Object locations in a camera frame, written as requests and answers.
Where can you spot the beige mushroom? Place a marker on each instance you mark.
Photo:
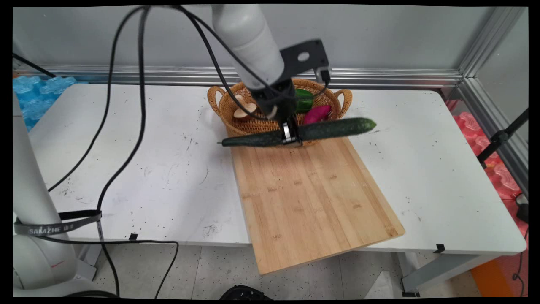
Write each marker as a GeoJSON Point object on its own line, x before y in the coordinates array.
{"type": "Point", "coordinates": [242, 113]}

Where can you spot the purple sweet potato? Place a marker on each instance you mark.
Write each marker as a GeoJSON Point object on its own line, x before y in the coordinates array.
{"type": "Point", "coordinates": [317, 114]}

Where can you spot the grey table leg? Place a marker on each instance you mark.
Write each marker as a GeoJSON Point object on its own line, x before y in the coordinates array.
{"type": "Point", "coordinates": [438, 270]}

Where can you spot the black tape tab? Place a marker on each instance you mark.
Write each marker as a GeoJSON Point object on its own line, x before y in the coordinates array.
{"type": "Point", "coordinates": [439, 248]}
{"type": "Point", "coordinates": [133, 237]}

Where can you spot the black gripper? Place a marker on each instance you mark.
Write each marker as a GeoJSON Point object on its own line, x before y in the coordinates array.
{"type": "Point", "coordinates": [278, 101]}

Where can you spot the bamboo cutting board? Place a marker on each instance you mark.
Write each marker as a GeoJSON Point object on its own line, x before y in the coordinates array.
{"type": "Point", "coordinates": [312, 202]}

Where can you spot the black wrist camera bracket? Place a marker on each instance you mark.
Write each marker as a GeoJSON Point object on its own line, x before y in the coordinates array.
{"type": "Point", "coordinates": [303, 55]}

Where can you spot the black round floor object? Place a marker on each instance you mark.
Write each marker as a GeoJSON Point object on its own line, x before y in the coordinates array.
{"type": "Point", "coordinates": [244, 293]}

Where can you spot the woven wicker basket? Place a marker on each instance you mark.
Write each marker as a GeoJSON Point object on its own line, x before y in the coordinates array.
{"type": "Point", "coordinates": [253, 125]}

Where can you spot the red foam mat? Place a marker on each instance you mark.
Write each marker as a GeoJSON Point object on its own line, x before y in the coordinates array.
{"type": "Point", "coordinates": [498, 173]}

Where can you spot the black tripod stand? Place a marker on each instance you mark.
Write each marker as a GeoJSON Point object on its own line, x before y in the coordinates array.
{"type": "Point", "coordinates": [500, 137]}

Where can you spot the green bell pepper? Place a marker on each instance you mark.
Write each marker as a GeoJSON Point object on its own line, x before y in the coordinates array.
{"type": "Point", "coordinates": [304, 103]}

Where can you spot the orange floor mat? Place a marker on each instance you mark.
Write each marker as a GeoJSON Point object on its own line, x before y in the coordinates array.
{"type": "Point", "coordinates": [500, 278]}

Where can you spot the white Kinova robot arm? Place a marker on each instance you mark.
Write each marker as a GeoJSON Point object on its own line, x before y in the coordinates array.
{"type": "Point", "coordinates": [249, 38]}

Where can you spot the dark green cucumber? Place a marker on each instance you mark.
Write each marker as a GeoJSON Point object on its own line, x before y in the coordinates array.
{"type": "Point", "coordinates": [337, 126]}

